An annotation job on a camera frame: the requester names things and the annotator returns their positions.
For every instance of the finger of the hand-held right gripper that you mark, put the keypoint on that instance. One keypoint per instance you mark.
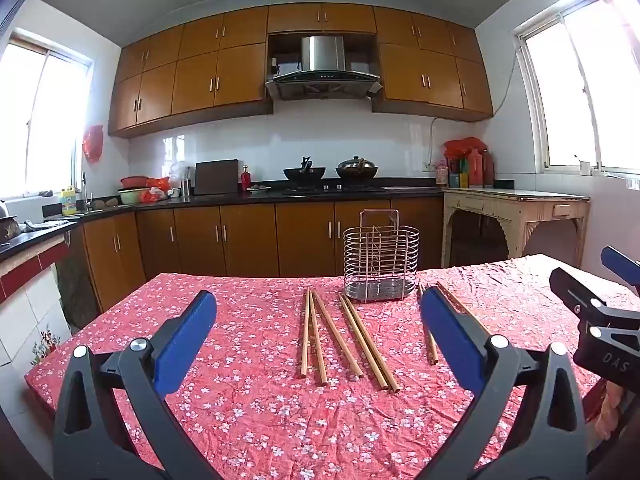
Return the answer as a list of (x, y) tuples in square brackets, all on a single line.
[(622, 265), (575, 290)]

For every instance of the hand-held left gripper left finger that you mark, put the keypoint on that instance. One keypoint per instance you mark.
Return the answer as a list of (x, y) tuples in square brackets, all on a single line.
[(185, 340)]

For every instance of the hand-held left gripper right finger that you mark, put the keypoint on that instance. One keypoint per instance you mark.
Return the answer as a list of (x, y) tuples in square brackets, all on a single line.
[(450, 340)]

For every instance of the bunch of wooden chopsticks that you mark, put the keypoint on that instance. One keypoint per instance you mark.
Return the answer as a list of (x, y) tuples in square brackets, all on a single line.
[(305, 335)]

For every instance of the person's right hand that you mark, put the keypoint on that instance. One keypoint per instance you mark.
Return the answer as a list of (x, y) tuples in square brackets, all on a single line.
[(611, 410)]

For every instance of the small white sill cup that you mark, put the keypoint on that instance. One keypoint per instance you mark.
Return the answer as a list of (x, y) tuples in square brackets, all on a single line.
[(585, 168)]

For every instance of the cream wooden side table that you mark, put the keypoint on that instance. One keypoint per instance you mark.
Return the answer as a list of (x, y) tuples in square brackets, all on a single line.
[(515, 202)]

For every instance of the red floral tablecloth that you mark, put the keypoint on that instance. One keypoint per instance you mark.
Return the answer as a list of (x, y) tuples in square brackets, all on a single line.
[(280, 410)]

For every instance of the row of wooden base cabinets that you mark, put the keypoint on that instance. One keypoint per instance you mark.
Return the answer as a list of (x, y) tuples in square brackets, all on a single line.
[(250, 240)]

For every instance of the black stone countertop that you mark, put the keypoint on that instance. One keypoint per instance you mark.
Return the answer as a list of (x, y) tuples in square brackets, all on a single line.
[(225, 199)]

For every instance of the dark red thermos flask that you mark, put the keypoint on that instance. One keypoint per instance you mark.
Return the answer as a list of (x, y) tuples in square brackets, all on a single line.
[(489, 171)]

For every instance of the crumpled red plastic bag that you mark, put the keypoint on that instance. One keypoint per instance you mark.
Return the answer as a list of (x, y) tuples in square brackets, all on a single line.
[(156, 191)]

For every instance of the metal cup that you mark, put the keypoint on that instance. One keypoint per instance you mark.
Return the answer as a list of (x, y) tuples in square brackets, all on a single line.
[(187, 187)]

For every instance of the green plastic basin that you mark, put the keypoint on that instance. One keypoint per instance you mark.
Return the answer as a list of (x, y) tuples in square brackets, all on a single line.
[(130, 196)]

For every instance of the yellow and green boxes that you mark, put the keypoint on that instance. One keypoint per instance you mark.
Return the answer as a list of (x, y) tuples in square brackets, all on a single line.
[(459, 177)]

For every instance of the pink labelled bottle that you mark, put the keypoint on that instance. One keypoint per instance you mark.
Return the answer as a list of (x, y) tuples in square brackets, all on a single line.
[(441, 175)]

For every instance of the dark cutting board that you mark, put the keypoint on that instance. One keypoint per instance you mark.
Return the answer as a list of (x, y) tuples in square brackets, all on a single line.
[(216, 177)]

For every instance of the red plastic basin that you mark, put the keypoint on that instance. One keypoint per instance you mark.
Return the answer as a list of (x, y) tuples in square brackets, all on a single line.
[(132, 181)]

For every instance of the small plate with food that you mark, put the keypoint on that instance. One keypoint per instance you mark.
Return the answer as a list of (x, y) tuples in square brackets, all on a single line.
[(259, 190)]

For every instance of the clear plastic bag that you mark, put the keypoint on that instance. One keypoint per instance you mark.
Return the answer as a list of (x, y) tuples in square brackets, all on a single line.
[(179, 170)]

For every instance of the small red bottle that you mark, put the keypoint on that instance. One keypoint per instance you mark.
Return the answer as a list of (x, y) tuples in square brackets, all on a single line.
[(245, 180)]

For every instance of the large sliding window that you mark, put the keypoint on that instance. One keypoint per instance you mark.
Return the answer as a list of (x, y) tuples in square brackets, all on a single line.
[(590, 90)]

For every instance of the metal sink faucet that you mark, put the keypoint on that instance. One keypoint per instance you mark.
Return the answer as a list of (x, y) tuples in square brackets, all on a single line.
[(86, 190)]

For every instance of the yellow detergent bottle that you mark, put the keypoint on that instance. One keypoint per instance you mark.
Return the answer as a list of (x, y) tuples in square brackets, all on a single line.
[(68, 202)]

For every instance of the black gas hob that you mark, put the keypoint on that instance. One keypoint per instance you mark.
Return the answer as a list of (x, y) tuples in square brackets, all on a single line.
[(350, 189)]

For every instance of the grey dish cloth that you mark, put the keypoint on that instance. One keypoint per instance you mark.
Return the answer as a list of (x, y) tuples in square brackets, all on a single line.
[(45, 225)]

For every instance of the red bag over bottles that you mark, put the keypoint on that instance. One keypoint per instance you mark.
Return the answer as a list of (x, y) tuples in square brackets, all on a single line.
[(462, 146)]

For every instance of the wok with metal lid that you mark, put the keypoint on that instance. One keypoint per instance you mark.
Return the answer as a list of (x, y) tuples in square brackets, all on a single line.
[(356, 170)]

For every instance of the dark metal kettle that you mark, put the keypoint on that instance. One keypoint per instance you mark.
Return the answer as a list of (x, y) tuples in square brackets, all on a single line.
[(9, 225)]

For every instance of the hanging red plastic bag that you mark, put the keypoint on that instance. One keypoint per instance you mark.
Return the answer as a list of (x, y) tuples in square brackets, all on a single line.
[(93, 145)]

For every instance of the window beside sink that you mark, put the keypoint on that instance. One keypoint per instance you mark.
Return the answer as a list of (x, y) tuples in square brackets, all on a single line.
[(45, 120)]

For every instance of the steel range hood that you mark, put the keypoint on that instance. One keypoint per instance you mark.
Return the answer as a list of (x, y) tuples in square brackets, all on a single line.
[(322, 55)]

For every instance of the row of wooden wall cabinets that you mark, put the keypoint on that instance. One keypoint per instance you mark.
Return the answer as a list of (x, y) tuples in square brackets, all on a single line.
[(200, 75)]

